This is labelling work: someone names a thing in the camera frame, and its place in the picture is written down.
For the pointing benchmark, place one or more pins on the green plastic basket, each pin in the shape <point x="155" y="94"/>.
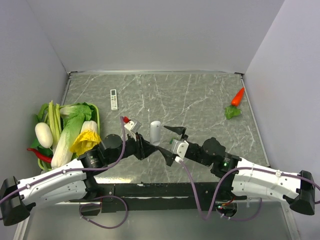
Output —
<point x="42" y="117"/>

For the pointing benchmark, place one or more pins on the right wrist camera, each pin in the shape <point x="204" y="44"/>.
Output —
<point x="179" y="149"/>

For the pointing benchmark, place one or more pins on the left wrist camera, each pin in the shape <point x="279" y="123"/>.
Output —
<point x="132" y="126"/>

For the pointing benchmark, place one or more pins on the small white remote control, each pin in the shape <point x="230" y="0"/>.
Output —
<point x="114" y="100"/>

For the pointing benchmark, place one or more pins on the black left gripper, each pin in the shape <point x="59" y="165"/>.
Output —
<point x="143" y="148"/>

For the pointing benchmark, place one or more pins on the pale green celery stalks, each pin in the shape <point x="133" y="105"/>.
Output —
<point x="54" y="120"/>

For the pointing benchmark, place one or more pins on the orange toy carrot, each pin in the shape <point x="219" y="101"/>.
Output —
<point x="238" y="97"/>

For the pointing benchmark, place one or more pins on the white eggplant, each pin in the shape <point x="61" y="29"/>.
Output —
<point x="44" y="135"/>

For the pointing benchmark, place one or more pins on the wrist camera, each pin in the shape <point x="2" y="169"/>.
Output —
<point x="179" y="149"/>
<point x="132" y="126"/>

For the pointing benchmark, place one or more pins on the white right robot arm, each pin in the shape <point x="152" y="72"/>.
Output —
<point x="241" y="177"/>

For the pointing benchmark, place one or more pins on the yellow green napa cabbage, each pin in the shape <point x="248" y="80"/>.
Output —
<point x="87" y="138"/>

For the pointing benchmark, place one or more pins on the large green napa cabbage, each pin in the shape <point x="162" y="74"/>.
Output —
<point x="73" y="118"/>

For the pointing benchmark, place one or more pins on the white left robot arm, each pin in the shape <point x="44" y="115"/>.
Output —
<point x="18" y="197"/>

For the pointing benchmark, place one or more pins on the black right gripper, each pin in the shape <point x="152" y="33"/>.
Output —
<point x="168" y="156"/>

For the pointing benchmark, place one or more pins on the red chili pepper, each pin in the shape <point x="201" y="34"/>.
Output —
<point x="40" y="156"/>

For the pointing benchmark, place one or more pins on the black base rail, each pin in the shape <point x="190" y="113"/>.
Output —
<point x="158" y="196"/>

